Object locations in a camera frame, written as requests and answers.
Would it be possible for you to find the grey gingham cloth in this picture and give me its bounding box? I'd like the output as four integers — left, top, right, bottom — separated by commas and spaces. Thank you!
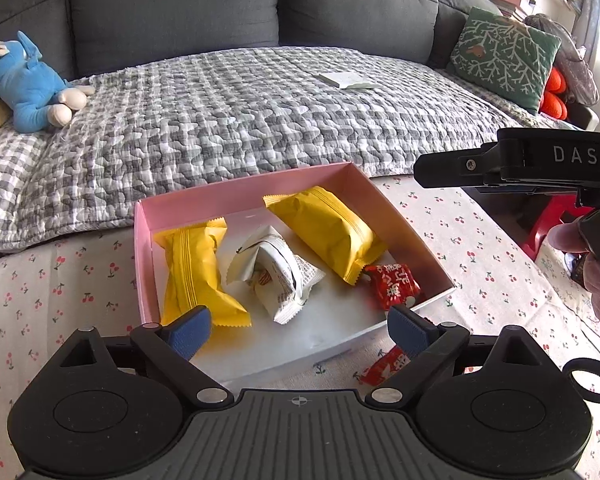
0, 127, 88, 252

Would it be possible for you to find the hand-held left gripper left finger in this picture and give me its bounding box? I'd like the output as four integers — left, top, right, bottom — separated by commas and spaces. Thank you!
49, 305, 235, 409

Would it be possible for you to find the cherry print tablecloth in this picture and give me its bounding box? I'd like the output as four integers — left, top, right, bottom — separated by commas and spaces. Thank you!
0, 162, 600, 480

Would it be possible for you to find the pink cardboard box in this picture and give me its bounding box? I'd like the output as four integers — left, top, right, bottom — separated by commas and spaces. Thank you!
133, 161, 456, 392

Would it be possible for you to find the white paper pack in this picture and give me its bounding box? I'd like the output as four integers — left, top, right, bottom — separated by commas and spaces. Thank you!
318, 70, 376, 91

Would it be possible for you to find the grey patterned cushion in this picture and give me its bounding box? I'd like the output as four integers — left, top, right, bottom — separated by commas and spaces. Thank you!
522, 12, 600, 106

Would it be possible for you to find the orange cushion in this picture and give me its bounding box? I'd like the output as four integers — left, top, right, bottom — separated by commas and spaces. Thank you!
538, 66, 569, 121

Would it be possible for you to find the red plastic stool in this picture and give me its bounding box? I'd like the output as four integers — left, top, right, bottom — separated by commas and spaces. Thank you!
519, 193, 594, 262

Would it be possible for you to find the stack of books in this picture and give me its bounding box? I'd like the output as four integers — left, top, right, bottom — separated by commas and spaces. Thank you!
479, 0, 532, 22

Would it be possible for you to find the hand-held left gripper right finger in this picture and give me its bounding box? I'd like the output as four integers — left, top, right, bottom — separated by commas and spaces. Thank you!
364, 304, 552, 409

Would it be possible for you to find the grey patterned quilt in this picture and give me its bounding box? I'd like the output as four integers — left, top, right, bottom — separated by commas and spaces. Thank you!
0, 46, 573, 254

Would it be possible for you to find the black strap loop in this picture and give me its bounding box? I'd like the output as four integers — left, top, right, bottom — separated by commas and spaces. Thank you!
561, 357, 600, 404

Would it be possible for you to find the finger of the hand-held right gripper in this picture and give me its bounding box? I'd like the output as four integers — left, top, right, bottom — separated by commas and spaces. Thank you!
413, 142, 501, 190

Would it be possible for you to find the green branch print pillow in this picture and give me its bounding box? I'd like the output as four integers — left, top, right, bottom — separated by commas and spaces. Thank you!
446, 6, 564, 116

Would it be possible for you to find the blue plush toy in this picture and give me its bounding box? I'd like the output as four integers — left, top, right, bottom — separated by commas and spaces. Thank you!
0, 30, 97, 134

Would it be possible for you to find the dark grey sofa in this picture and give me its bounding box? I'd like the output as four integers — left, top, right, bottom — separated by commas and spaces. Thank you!
0, 0, 600, 133

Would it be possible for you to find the plain yellow snack packet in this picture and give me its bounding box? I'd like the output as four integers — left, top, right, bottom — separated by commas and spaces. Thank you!
262, 185, 389, 286
152, 217, 252, 329

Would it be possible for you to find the small red candy packet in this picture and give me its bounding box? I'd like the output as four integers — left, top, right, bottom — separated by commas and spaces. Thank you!
362, 262, 422, 311
355, 345, 412, 386

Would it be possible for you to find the crumpled white snack packet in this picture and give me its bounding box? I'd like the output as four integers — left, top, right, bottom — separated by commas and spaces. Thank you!
218, 224, 327, 326

